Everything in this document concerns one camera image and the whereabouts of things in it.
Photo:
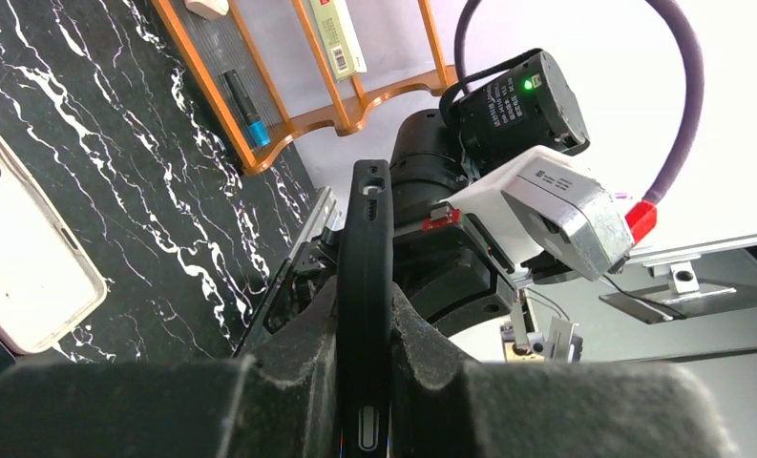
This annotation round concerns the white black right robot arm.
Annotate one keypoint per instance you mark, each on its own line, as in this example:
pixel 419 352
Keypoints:
pixel 521 103

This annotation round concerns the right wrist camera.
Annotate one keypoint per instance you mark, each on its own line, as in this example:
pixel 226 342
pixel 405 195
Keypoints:
pixel 545 201

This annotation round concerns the black phone case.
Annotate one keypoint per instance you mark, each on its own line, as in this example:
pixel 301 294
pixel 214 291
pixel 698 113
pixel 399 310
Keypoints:
pixel 363 298

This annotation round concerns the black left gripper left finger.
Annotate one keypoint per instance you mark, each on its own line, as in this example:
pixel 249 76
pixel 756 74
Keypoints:
pixel 278 400

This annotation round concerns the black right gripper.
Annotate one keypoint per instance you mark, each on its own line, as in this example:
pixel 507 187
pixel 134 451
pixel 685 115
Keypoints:
pixel 452 271

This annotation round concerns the white box on rack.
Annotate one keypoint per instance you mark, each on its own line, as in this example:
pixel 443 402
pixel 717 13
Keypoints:
pixel 339 39

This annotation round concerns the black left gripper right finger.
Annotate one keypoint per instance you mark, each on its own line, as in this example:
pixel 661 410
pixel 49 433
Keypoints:
pixel 446 403

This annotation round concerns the orange wooden tiered rack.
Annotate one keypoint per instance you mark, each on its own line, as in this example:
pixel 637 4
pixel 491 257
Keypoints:
pixel 275 48

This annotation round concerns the beige phone case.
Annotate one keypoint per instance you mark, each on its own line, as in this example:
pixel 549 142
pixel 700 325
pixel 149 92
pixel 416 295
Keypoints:
pixel 48 283

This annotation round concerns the black blue marker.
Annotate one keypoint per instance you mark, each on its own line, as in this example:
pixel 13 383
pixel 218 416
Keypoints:
pixel 254 125

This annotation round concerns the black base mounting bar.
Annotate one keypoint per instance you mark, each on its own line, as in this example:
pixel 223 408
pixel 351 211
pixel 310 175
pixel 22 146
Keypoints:
pixel 298 280

